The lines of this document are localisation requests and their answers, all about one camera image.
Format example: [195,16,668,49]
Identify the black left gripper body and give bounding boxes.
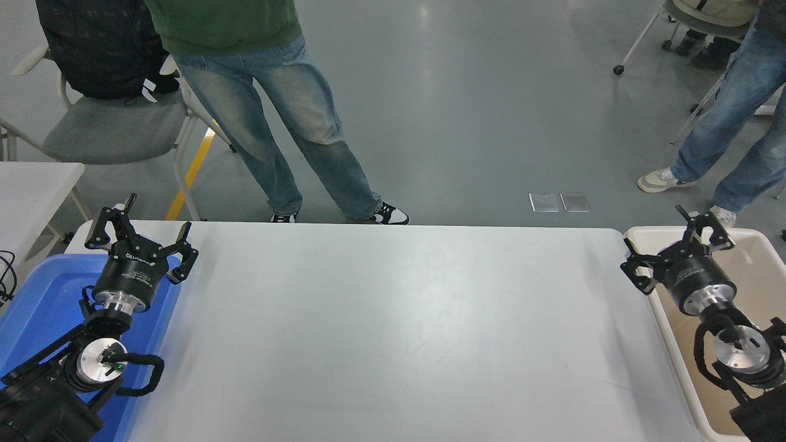
[92,239,173,309]

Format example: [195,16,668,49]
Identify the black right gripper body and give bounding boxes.
[656,242,737,309]

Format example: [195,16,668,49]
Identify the large pale plastic bin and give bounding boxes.
[625,226,786,442]

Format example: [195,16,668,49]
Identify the yellow floor tape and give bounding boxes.
[165,126,217,221]

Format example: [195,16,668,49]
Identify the blue plastic tray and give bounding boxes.
[0,254,183,442]

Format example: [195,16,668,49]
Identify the white side table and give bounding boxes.
[0,161,93,277]

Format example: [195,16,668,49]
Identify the grey seat white chair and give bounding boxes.
[0,42,239,222]

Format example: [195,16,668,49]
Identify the person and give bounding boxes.
[672,0,757,69]
[637,0,786,228]
[144,0,410,225]

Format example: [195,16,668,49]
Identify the black jacket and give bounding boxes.
[35,0,181,101]

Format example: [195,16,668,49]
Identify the wheeled office chair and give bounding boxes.
[613,0,753,76]

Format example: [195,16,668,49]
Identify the black cable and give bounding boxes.
[0,250,18,306]

